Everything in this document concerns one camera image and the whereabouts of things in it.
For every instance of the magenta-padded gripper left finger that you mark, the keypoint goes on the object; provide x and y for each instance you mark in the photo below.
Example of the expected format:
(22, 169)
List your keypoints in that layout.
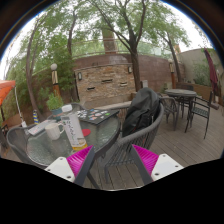
(61, 166)

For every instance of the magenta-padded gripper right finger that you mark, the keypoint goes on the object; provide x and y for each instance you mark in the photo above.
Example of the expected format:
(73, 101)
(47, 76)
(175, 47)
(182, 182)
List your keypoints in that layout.
(165, 166)

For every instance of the clear plastic drink bottle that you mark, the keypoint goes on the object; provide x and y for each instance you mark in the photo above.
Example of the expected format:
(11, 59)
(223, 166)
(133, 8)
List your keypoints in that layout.
(75, 130)

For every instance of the white ribbed mug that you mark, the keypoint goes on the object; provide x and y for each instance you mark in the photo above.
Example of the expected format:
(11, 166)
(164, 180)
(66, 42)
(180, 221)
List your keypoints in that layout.
(52, 131)

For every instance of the blue yellow striped bollard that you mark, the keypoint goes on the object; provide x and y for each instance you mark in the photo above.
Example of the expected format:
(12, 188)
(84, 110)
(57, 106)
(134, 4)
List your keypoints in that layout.
(35, 117)

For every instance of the black jacket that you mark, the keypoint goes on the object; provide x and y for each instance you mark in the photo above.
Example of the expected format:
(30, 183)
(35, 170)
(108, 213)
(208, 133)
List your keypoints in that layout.
(141, 110)

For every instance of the dark metal patio chair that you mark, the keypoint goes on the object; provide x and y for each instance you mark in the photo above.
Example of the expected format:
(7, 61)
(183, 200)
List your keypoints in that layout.
(170, 105)
(200, 111)

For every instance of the green plant in blue pot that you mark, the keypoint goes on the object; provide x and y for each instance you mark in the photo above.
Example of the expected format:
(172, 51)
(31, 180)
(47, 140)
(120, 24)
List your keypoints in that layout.
(55, 101)

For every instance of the round dark patio table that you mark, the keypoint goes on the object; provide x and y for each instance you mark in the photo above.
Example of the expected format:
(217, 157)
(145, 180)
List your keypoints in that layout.
(180, 92)

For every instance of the dark-trunked green tree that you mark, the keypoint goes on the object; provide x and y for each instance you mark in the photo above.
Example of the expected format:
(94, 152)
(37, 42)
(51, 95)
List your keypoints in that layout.
(30, 83)
(136, 73)

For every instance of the orange canopy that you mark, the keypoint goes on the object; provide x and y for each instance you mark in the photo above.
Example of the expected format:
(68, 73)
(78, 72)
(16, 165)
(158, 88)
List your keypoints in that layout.
(6, 90)

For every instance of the closed maroon patio umbrella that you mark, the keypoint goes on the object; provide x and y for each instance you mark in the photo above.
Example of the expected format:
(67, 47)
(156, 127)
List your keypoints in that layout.
(212, 73)

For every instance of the grey wall box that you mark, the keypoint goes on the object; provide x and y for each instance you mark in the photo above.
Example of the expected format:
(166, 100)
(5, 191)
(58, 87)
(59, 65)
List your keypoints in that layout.
(145, 84)

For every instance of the globe-topped lamp post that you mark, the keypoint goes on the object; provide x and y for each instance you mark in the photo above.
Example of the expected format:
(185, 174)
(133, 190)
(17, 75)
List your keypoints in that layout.
(54, 78)

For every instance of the black wall lantern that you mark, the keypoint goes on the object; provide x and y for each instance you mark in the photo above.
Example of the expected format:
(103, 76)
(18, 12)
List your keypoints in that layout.
(80, 76)
(130, 69)

